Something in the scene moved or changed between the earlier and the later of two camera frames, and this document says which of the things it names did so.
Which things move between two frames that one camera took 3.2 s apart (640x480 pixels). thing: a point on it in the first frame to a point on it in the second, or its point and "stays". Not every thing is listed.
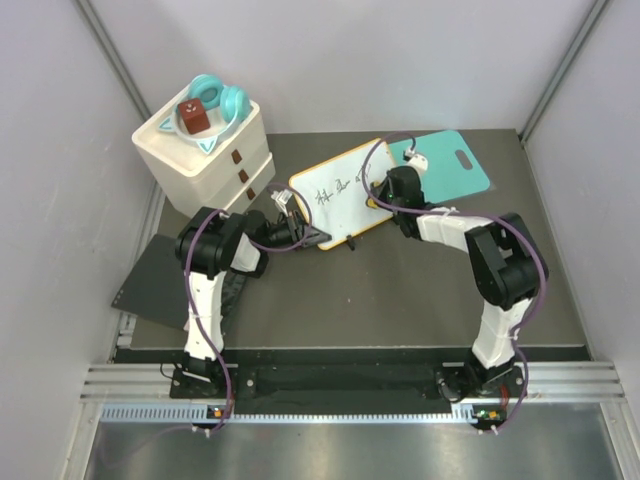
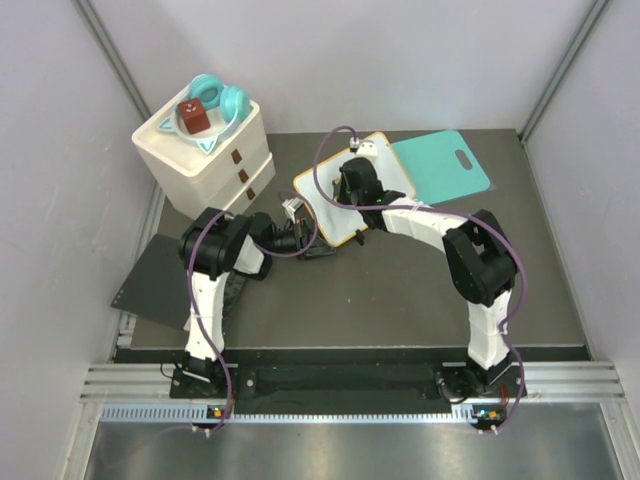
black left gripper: (300, 231) stays
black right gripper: (381, 191) to (341, 197)
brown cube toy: (194, 115) stays
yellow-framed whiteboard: (333, 195) stays
